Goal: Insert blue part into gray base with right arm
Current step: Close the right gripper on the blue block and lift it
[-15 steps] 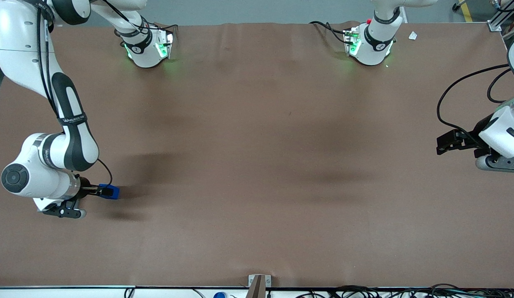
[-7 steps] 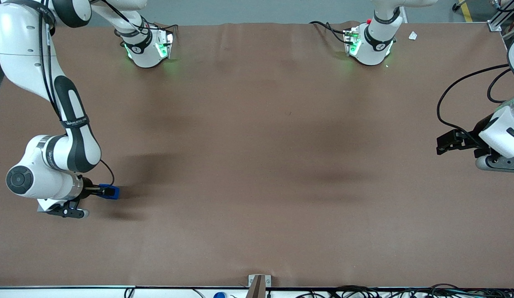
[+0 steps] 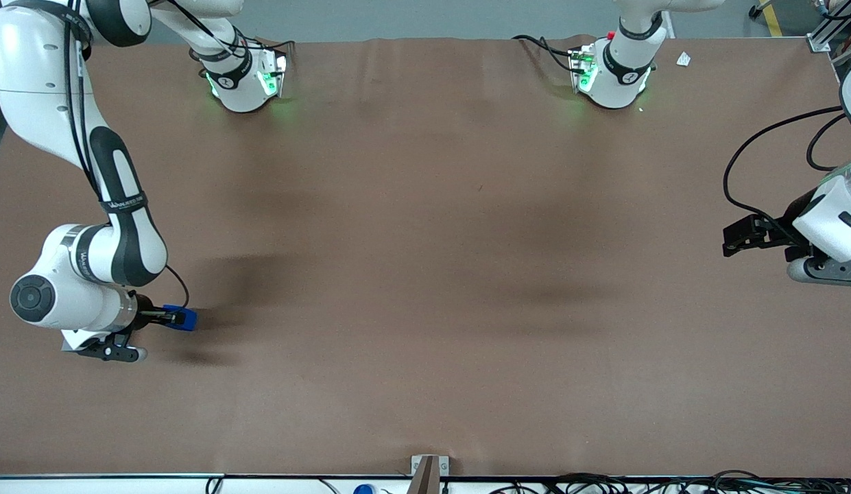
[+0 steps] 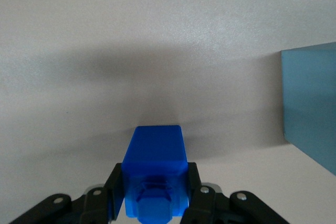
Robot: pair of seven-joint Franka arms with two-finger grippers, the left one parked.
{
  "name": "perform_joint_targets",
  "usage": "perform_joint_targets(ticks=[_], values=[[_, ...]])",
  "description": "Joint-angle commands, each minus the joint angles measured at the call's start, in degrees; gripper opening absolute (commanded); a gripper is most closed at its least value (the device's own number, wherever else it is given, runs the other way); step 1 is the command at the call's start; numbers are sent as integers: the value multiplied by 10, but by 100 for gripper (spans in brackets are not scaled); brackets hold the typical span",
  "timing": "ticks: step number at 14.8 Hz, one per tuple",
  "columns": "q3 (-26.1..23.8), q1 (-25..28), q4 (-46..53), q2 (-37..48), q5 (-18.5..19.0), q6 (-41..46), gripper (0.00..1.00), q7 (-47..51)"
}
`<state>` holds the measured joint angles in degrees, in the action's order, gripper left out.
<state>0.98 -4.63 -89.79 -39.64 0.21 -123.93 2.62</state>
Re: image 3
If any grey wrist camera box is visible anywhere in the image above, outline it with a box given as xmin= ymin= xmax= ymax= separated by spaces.
xmin=62 ymin=329 xmax=149 ymax=363
xmin=787 ymin=255 xmax=851 ymax=287

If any aluminium frame profile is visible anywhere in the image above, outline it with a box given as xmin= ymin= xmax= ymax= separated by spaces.
xmin=807 ymin=0 xmax=851 ymax=54

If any black left arm base cable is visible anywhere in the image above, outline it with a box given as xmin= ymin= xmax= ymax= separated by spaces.
xmin=512 ymin=34 xmax=587 ymax=75

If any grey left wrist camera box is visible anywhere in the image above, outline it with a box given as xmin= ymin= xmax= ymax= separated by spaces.
xmin=787 ymin=255 xmax=851 ymax=287

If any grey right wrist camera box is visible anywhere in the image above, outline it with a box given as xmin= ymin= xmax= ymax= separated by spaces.
xmin=62 ymin=329 xmax=149 ymax=363

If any blue square plastic part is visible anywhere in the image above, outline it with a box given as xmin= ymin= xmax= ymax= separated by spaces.
xmin=163 ymin=305 xmax=199 ymax=334

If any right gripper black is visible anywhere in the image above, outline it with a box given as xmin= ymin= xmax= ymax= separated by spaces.
xmin=132 ymin=294 xmax=187 ymax=332

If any short black left arm cable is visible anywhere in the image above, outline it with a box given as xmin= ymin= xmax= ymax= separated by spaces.
xmin=806 ymin=113 xmax=848 ymax=172

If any black arm base cable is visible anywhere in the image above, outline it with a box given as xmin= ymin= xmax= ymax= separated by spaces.
xmin=512 ymin=34 xmax=587 ymax=75
xmin=166 ymin=0 xmax=296 ymax=59

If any metal bracket plate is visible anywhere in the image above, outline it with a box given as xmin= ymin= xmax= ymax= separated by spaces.
xmin=411 ymin=454 xmax=449 ymax=478

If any long black left arm cable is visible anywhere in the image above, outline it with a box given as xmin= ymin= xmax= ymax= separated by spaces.
xmin=723 ymin=105 xmax=846 ymax=231

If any black right arm base cable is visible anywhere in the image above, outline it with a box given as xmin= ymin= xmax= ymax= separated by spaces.
xmin=166 ymin=0 xmax=296 ymax=59

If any black cable bundle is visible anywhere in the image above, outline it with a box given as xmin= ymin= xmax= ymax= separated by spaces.
xmin=490 ymin=470 xmax=851 ymax=494

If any brown table cover sheet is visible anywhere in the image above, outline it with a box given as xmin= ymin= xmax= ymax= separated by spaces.
xmin=0 ymin=34 xmax=851 ymax=478

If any black cable along right arm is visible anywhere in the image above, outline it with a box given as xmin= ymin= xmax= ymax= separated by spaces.
xmin=60 ymin=0 xmax=104 ymax=200

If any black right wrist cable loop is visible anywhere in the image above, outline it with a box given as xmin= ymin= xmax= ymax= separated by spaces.
xmin=165 ymin=265 xmax=191 ymax=311

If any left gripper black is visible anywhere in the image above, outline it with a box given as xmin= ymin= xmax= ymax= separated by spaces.
xmin=723 ymin=189 xmax=821 ymax=264

